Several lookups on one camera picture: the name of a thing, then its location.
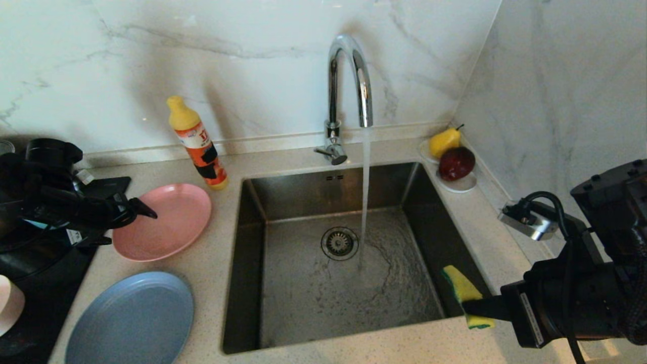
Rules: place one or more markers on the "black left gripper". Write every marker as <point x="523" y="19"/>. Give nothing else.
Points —
<point x="96" y="212"/>

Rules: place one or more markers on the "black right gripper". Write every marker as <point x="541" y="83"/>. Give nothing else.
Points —
<point x="525" y="313"/>

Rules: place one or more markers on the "large pink plate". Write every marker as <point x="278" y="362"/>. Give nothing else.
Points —
<point x="172" y="222"/>

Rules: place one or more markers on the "yellow-capped orange dish soap bottle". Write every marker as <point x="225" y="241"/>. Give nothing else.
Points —
<point x="197" y="144"/>

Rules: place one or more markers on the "pink bowl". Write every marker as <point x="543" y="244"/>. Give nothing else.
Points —
<point x="10" y="303"/>

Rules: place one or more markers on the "chrome gooseneck faucet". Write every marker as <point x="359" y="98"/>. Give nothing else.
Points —
<point x="332" y="101"/>

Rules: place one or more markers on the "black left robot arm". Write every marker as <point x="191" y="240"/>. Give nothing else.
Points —
<point x="30" y="192"/>

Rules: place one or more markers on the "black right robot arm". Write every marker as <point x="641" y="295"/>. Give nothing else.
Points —
<point x="606" y="283"/>

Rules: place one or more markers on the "stainless steel sink basin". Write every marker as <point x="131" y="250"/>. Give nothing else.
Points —
<point x="303" y="308"/>

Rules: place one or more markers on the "large blue-grey plate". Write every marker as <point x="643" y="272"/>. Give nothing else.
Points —
<point x="131" y="318"/>

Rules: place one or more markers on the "small white fruit dish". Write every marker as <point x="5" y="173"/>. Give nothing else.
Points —
<point x="462" y="187"/>

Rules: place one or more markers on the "black glass induction cooktop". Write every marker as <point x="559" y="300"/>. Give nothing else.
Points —
<point x="50" y="303"/>

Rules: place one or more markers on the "black frying pan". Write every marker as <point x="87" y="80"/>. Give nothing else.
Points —
<point x="20" y="263"/>

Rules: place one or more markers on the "dark red apple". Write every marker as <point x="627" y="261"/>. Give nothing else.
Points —
<point x="457" y="163"/>

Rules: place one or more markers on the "round metal drain strainer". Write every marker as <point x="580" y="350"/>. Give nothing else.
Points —
<point x="339" y="243"/>

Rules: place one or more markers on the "yellow pear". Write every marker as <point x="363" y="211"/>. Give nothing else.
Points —
<point x="445" y="143"/>

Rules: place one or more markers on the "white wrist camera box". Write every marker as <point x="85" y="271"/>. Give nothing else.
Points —
<point x="530" y="225"/>
<point x="85" y="177"/>

